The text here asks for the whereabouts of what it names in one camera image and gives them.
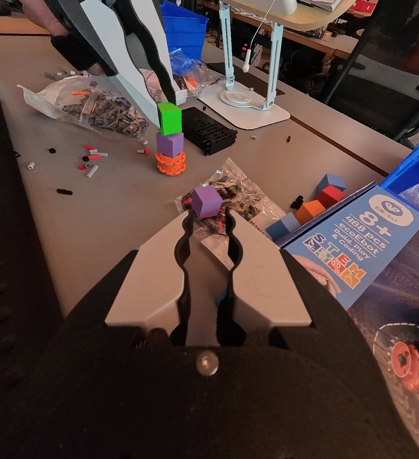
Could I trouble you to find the cluster of red grey pins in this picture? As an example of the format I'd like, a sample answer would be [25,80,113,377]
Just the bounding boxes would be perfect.
[79,144,109,179]

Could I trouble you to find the white book stand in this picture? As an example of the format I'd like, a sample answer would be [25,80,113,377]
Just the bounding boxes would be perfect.
[197,0,344,130]

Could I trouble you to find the blue printed toy box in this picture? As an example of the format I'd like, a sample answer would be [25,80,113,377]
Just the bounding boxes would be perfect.
[277,181,419,459]

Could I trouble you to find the black perforated block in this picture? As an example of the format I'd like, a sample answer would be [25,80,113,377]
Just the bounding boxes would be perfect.
[181,106,238,156]

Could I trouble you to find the orange cube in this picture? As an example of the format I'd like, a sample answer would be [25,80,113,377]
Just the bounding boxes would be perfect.
[294,200,326,225]

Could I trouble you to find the clear bag of grey parts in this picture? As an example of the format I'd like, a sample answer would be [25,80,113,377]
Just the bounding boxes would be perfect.
[17,73,160,142]

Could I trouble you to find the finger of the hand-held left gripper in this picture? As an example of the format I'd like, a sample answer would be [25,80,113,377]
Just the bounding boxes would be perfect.
[80,0,161,128]
[117,0,182,105]

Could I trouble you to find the grey desk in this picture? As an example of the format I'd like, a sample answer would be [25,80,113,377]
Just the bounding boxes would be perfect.
[0,16,412,320]

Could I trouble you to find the blue cube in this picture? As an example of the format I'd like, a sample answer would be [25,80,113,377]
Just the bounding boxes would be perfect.
[266,212,301,241]
[317,173,347,194]

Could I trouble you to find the black office chair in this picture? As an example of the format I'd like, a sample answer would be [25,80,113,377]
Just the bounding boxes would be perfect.
[319,0,419,144]

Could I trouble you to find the red cube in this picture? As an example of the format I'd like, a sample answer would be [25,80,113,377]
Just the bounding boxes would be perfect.
[316,185,346,209]

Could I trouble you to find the white lamp cord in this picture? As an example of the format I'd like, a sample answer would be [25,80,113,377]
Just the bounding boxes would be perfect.
[242,0,278,73]

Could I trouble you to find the purple cube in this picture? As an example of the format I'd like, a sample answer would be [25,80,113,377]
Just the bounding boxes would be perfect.
[190,185,223,219]
[156,132,184,158]

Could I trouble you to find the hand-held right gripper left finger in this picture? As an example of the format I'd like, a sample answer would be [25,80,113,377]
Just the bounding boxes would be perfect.
[104,210,194,346]

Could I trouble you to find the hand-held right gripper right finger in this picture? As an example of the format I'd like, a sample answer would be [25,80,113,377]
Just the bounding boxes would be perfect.
[215,209,312,346]

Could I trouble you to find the person's left hand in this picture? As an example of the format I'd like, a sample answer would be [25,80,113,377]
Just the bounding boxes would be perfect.
[20,0,69,37]

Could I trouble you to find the green cube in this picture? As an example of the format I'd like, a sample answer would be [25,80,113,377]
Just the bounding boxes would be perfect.
[157,102,182,136]

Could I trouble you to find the clear bag of dark parts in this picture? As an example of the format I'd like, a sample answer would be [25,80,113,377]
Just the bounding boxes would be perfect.
[165,158,287,270]

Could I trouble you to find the clear bag orange blue parts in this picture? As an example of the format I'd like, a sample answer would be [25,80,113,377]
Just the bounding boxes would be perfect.
[168,47,228,99]

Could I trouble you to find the black perforated panel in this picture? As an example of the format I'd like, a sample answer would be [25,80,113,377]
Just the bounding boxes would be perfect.
[0,75,65,395]

